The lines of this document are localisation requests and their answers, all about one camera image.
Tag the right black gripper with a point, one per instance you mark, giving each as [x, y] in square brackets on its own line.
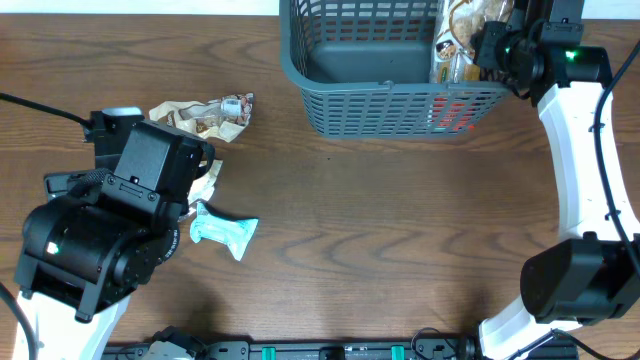
[484, 55]

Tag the teal snack wrapper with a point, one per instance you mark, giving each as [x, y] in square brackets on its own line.
[234, 234]

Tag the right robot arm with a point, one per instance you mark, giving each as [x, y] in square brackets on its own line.
[592, 273]

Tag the crumpled tan snack bag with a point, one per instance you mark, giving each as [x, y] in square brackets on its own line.
[202, 189]

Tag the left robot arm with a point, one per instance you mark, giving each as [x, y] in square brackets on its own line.
[102, 232]

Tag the orange biscuit package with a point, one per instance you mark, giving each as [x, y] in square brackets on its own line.
[450, 117]

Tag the dark grey plastic basket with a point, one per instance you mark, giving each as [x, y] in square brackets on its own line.
[362, 67]

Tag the cream snack bag with barcode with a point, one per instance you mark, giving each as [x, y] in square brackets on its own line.
[222, 118]

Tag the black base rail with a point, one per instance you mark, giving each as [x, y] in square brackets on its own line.
[172, 343]

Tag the cream Pantree snack bag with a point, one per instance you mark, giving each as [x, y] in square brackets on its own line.
[457, 21]

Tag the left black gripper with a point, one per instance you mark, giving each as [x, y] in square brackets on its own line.
[64, 185]

